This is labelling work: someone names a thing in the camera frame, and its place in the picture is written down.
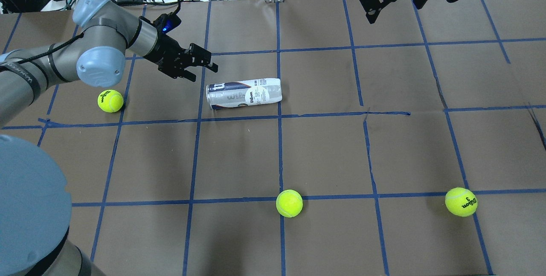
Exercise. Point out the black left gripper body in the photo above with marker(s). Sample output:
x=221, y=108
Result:
x=163, y=51

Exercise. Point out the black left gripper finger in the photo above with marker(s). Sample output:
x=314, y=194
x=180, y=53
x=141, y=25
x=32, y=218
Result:
x=197, y=56
x=180, y=72

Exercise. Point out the clear Wilson tennis ball can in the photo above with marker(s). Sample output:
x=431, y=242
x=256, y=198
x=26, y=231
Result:
x=244, y=93

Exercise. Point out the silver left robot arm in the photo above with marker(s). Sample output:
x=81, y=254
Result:
x=35, y=206

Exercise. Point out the yellow tennis ball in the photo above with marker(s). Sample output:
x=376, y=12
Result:
x=110, y=101
x=289, y=203
x=461, y=202

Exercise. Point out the yellow tennis ball centre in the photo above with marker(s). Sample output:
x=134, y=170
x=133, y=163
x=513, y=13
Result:
x=289, y=203

